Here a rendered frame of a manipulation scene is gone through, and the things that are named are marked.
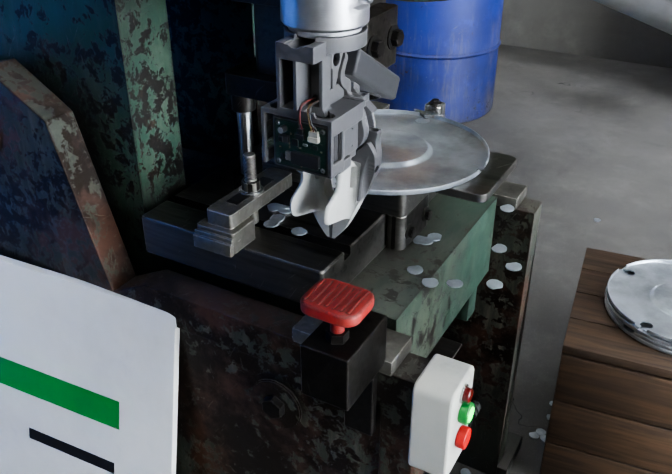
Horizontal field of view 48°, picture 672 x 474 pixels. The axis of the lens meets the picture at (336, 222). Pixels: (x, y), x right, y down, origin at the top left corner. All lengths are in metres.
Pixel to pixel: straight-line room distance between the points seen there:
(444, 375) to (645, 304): 0.72
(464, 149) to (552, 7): 3.36
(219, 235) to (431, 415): 0.35
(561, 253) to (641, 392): 1.00
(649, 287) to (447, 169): 0.69
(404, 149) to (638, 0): 0.43
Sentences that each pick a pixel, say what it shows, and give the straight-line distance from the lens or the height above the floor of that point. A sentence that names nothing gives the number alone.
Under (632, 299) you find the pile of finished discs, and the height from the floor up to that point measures 0.38.
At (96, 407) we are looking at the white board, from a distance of 1.27.
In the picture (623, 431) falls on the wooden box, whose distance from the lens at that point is 1.56.
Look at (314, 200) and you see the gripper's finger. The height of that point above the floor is 0.88.
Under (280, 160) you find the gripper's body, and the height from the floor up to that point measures 0.94.
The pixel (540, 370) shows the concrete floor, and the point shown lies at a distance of 1.94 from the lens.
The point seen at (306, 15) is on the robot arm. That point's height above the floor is 1.07.
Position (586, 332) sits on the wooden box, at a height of 0.35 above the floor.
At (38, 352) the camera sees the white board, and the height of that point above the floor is 0.45.
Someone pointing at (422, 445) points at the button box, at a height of 0.54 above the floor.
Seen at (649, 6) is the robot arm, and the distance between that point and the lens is 0.77.
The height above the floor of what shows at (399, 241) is 0.67.
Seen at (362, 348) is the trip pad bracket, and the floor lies 0.70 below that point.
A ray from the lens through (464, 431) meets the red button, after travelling 0.95.
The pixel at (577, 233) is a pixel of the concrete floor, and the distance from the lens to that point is 2.55.
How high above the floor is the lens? 1.22
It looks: 29 degrees down
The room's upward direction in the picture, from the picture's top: straight up
